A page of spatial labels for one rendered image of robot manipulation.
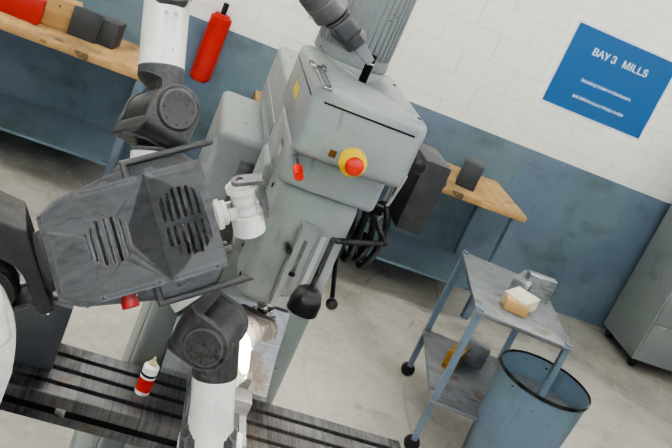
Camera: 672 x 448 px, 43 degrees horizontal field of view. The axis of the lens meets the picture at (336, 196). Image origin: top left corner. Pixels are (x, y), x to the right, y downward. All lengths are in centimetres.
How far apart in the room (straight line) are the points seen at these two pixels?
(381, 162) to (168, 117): 47
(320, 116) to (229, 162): 69
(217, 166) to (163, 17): 80
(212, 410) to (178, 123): 56
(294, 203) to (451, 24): 452
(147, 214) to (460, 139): 522
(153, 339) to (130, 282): 115
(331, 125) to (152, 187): 45
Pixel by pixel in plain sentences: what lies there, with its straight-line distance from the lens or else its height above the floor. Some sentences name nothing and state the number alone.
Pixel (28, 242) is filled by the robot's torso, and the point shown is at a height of 149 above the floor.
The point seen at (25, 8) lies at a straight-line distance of 575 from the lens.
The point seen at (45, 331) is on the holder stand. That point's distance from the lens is 222.
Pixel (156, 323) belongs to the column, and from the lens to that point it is 262.
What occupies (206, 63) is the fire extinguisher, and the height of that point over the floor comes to 95.
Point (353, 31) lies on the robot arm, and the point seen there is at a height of 199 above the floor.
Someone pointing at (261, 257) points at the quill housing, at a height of 143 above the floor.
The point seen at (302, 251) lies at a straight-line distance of 197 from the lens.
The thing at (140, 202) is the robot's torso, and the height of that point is 164.
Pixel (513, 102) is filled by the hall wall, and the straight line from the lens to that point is 664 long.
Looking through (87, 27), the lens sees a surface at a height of 97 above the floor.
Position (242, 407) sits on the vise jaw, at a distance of 222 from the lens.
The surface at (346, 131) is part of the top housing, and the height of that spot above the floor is 182.
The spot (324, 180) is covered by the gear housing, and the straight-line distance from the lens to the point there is 191.
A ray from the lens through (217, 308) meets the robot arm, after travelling 168.
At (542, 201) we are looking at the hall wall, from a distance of 697.
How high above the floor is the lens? 220
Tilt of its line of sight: 17 degrees down
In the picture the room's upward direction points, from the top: 24 degrees clockwise
